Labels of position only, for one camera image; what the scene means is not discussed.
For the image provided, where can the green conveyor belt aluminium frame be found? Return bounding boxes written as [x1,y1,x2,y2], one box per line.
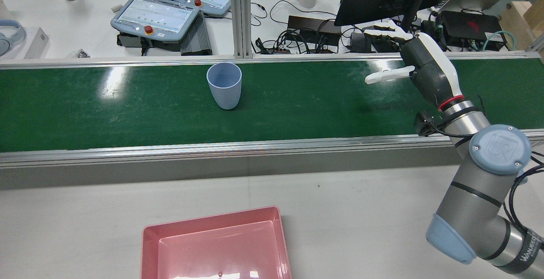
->
[0,51,544,169]

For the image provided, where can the black box red logo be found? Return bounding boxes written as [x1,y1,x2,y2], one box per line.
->
[439,10,507,51]

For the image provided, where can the right white dexterous robot hand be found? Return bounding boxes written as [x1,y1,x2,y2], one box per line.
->
[364,20,465,111]

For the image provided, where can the pink plastic box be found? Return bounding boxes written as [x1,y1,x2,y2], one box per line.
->
[140,206,293,279]

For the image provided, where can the dark grey finned unit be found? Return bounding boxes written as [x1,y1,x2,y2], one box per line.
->
[180,13,213,56]

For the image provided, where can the light blue plastic cup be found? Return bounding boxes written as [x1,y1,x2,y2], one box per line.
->
[206,62,243,111]

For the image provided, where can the teal cable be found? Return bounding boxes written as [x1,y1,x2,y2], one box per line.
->
[482,30,517,53]

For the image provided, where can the tangled black cables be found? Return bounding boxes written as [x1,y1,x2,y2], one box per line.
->
[253,28,337,55]

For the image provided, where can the light blue headphones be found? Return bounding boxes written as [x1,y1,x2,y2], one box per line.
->
[0,19,26,56]

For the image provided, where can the thin black cable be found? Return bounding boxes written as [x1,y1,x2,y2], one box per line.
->
[250,0,337,27]

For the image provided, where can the aluminium profile post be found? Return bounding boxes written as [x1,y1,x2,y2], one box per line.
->
[229,0,254,59]

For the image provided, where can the black power adapter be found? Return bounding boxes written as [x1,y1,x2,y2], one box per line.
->
[420,19,448,52]

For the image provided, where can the black computer tower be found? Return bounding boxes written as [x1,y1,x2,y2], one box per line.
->
[287,15,343,46]

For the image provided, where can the metal electronics box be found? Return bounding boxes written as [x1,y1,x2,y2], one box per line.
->
[118,32,182,54]

